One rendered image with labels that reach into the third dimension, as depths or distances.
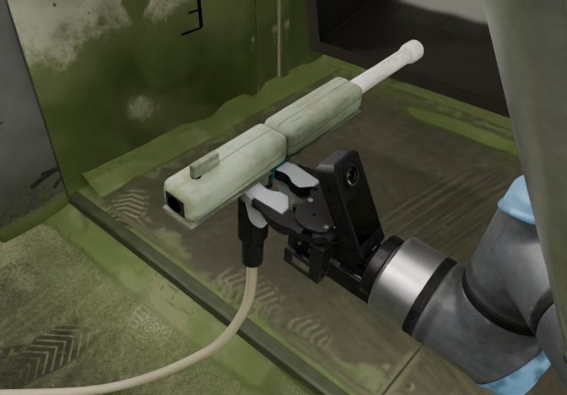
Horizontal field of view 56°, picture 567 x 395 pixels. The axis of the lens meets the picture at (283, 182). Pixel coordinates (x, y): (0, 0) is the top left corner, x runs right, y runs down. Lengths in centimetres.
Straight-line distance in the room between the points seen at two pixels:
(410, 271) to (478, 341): 9
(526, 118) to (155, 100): 133
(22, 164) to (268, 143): 85
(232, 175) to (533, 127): 39
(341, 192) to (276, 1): 126
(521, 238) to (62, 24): 107
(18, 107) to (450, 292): 102
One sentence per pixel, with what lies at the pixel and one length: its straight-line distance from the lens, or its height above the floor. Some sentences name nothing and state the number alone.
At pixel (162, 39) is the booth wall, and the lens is 145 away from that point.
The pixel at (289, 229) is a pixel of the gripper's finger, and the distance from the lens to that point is 57.
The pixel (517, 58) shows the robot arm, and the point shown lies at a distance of 20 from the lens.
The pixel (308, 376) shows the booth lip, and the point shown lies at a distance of 100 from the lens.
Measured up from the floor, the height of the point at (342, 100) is 55.
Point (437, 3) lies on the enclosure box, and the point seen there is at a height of 51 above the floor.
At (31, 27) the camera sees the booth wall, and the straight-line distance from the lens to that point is 127.
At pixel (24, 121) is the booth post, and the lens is 132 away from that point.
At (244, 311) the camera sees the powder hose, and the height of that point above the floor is 23.
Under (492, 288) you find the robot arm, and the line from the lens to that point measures 49.
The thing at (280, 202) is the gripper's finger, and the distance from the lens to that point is 60.
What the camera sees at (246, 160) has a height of 55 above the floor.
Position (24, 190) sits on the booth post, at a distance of 139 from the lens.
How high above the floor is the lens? 88
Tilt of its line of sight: 37 degrees down
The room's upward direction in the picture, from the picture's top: straight up
